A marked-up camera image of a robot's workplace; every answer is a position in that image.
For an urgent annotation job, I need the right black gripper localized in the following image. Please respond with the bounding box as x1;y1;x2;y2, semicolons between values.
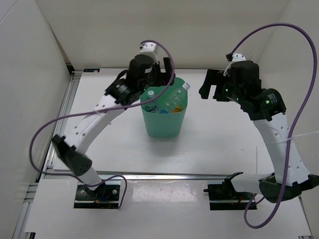
198;69;244;105

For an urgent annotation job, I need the clear plastic bottle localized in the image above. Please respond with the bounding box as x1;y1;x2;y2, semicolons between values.
165;83;190;113

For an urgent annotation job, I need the white orange label bottle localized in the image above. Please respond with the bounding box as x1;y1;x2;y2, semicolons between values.
144;91;158;113

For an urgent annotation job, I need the orange plastic bottle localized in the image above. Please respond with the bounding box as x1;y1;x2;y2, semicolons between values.
174;106;182;113

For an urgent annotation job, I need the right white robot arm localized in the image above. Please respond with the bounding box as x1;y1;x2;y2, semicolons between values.
199;60;319;203

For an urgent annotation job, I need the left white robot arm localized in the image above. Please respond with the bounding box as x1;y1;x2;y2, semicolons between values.
52;54;174;200

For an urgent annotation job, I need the green plastic bin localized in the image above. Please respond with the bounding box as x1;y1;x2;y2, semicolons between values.
140;77;188;137

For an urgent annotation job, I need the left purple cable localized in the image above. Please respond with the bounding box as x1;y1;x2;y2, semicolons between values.
29;39;175;209

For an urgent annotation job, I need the purple cable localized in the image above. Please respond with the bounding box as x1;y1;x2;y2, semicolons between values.
29;39;175;209
230;22;318;229

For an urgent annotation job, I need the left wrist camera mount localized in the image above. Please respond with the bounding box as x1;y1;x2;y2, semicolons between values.
139;42;159;62

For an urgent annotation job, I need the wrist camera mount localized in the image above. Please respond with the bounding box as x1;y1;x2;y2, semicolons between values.
223;53;246;77
139;42;159;62

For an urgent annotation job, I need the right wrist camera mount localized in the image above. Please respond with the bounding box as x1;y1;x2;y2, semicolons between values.
223;53;246;77

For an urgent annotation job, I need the aluminium left rail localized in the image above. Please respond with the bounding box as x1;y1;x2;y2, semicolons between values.
46;71;82;169

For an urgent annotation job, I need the aluminium rail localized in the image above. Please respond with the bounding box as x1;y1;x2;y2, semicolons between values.
42;166;234;181
46;71;82;169

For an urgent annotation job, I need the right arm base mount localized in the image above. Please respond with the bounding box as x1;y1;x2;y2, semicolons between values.
203;172;253;211

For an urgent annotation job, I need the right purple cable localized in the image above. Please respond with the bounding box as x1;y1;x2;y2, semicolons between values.
230;22;318;229

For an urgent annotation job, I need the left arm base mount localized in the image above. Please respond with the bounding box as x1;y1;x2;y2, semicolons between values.
73;180;121;209

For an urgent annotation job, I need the aluminium front rail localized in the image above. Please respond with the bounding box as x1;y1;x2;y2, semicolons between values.
42;166;234;181

